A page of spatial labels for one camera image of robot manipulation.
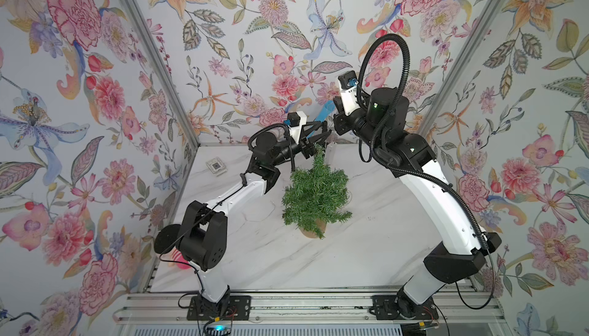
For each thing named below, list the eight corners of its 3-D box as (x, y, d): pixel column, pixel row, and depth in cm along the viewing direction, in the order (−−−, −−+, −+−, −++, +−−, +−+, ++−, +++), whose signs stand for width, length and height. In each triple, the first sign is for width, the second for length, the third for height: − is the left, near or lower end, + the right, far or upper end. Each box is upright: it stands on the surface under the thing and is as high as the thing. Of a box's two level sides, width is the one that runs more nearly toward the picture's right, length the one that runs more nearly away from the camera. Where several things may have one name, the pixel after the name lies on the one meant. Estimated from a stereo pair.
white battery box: (216, 177, 111) (214, 174, 109) (206, 165, 116) (204, 161, 114) (228, 169, 114) (227, 166, 112) (218, 158, 118) (217, 154, 117)
